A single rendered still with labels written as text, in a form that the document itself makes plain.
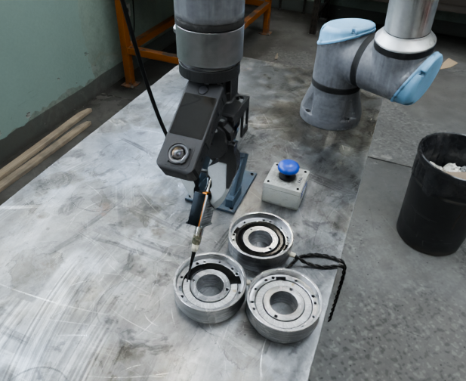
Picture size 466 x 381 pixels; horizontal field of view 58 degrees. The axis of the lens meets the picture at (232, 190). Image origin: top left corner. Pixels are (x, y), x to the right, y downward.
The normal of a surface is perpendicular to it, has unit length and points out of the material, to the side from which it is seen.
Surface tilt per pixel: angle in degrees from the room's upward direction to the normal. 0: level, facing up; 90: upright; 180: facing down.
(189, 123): 32
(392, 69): 99
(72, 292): 0
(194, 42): 90
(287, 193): 90
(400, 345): 0
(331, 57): 90
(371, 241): 0
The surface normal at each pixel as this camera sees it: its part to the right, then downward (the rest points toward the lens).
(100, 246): 0.04, -0.77
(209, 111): -0.15, -0.33
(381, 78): -0.71, 0.55
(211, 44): 0.09, 0.64
